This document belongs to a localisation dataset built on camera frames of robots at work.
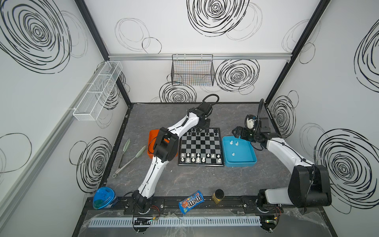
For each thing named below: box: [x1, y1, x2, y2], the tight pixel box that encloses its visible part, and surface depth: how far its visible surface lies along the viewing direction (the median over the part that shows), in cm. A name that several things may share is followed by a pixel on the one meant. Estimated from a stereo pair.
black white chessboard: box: [177, 127, 225, 167], surface depth 95 cm
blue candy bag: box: [178, 190, 205, 215], surface depth 75 cm
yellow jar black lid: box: [212, 188, 225, 205], surface depth 71 cm
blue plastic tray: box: [222, 135, 258, 168], surface depth 94 cm
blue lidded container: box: [92, 186, 119, 210], surface depth 69 cm
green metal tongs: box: [112, 138, 148, 179], surface depth 92 cm
